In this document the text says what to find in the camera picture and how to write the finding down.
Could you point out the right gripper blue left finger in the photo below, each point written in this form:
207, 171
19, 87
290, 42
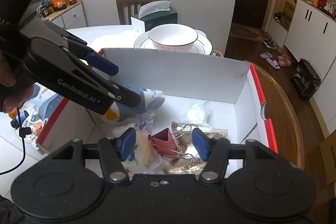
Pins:
114, 151

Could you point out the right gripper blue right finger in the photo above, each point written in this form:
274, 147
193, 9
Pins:
215, 153

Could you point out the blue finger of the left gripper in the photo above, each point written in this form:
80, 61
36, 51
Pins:
124, 95
102, 64

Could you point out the gold foil snack packet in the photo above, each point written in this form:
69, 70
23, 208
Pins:
188, 160

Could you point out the blueberry cake packet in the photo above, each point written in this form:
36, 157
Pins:
143, 157

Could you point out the clear plastic bag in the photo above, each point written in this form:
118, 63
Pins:
199, 113

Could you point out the pink binder clip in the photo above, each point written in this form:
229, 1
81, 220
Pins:
165, 141

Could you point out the chicken sausage white pouch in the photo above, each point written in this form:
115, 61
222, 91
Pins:
35, 119

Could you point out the orange tangerine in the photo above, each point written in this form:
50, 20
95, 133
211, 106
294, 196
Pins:
13, 113

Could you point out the small brown bottle blue label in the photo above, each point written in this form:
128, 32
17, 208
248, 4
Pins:
18, 120

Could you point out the person left hand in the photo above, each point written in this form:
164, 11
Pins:
16, 87

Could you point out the white side cabinet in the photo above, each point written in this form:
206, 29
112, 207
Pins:
71, 17

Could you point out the red cardboard box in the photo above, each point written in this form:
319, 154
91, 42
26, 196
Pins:
231, 87

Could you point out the wooden chair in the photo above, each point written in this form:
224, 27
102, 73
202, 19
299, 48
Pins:
127, 8

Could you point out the green white tissue box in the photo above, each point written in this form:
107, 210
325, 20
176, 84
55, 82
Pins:
152, 15

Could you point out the white bowl gold rim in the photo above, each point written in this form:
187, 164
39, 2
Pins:
173, 37

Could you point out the purple slippers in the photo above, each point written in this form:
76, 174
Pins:
268, 57

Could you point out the cardboard box on floor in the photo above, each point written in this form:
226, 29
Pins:
327, 149

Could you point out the black shoe rack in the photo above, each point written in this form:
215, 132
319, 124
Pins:
305, 80

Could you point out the white tall cabinet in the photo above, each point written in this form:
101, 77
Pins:
311, 36

